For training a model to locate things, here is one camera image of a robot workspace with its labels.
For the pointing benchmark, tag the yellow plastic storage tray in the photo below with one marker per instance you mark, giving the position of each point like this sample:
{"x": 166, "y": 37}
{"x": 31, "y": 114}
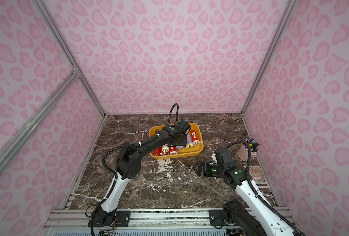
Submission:
{"x": 196, "y": 150}

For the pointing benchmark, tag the red flashlight white logo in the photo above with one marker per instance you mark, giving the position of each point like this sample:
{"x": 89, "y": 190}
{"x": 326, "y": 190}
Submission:
{"x": 194, "y": 138}

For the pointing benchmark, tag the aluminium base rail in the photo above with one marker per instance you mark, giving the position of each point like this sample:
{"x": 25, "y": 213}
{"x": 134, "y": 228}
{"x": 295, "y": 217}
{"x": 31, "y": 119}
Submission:
{"x": 144, "y": 222}

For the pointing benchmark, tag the white kitchen scale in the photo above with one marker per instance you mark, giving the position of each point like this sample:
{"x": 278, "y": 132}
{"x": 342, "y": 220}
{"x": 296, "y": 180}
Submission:
{"x": 258, "y": 176}

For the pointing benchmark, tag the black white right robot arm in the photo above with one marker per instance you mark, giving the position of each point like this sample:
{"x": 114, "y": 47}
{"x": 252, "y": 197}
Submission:
{"x": 251, "y": 194}

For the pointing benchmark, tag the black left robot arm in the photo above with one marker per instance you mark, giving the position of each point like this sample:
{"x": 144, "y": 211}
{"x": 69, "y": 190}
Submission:
{"x": 124, "y": 162}

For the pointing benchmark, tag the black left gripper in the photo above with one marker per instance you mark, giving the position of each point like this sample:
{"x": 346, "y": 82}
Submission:
{"x": 177, "y": 138}

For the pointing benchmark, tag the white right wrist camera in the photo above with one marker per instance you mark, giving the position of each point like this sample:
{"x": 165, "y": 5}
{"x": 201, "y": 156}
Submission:
{"x": 214, "y": 157}

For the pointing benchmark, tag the red flashlight white head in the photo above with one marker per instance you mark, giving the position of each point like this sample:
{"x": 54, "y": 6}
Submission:
{"x": 173, "y": 151}

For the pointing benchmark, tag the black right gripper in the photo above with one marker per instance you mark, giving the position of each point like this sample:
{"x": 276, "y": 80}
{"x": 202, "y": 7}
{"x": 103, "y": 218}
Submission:
{"x": 204, "y": 169}

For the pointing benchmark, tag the aluminium diagonal frame bar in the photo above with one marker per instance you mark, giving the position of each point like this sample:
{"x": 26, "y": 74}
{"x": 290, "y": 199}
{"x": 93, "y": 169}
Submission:
{"x": 10, "y": 150}

